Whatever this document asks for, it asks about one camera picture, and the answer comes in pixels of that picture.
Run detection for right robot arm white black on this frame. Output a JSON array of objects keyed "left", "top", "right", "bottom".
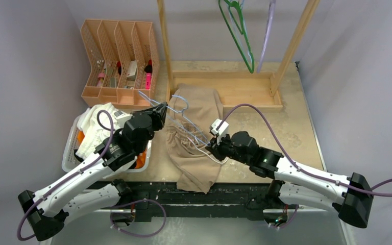
[{"left": 206, "top": 131, "right": 374, "bottom": 228}]

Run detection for pink marker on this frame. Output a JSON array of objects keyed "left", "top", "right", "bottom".
[{"left": 145, "top": 72, "right": 152, "bottom": 90}]

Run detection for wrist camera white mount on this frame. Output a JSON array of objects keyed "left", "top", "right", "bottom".
[
  {"left": 113, "top": 110, "right": 132, "bottom": 128},
  {"left": 210, "top": 118, "right": 229, "bottom": 144}
]

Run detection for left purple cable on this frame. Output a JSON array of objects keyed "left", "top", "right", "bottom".
[{"left": 16, "top": 110, "right": 115, "bottom": 241}]

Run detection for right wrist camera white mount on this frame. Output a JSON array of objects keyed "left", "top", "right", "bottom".
[{"left": 210, "top": 118, "right": 229, "bottom": 144}]

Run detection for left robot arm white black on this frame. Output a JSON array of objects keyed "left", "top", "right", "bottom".
[{"left": 16, "top": 102, "right": 167, "bottom": 241}]

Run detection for white plastic perforated basket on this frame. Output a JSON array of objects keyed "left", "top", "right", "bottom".
[{"left": 61, "top": 116, "right": 152, "bottom": 174}]

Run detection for beige shorts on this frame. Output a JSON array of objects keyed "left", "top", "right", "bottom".
[{"left": 165, "top": 83, "right": 224, "bottom": 193}]

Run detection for white small box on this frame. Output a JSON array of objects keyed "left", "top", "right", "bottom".
[{"left": 127, "top": 60, "right": 137, "bottom": 81}]

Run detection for lilac plastic hanger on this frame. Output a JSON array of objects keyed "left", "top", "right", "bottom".
[{"left": 257, "top": 0, "right": 276, "bottom": 73}]

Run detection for wooden clothes rack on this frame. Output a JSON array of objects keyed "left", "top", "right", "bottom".
[{"left": 157, "top": 1, "right": 319, "bottom": 111}]

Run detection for white shorts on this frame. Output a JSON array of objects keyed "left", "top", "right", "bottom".
[{"left": 76, "top": 103, "right": 119, "bottom": 160}]

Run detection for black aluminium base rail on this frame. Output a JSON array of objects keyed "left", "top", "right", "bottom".
[{"left": 48, "top": 181, "right": 349, "bottom": 224}]

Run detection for light blue hanger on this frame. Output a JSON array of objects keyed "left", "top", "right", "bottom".
[{"left": 225, "top": 1, "right": 248, "bottom": 37}]

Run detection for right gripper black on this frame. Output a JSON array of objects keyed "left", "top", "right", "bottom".
[{"left": 206, "top": 131, "right": 251, "bottom": 166}]

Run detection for orange shorts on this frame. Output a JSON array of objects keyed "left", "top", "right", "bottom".
[{"left": 62, "top": 129, "right": 152, "bottom": 173}]

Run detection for purple cable loop under rail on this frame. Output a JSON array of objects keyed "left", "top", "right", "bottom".
[{"left": 110, "top": 199, "right": 167, "bottom": 238}]

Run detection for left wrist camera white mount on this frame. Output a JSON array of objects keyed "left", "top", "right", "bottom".
[{"left": 113, "top": 110, "right": 132, "bottom": 128}]

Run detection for peach plastic file organizer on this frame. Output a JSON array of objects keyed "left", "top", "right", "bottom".
[{"left": 80, "top": 19, "right": 160, "bottom": 110}]

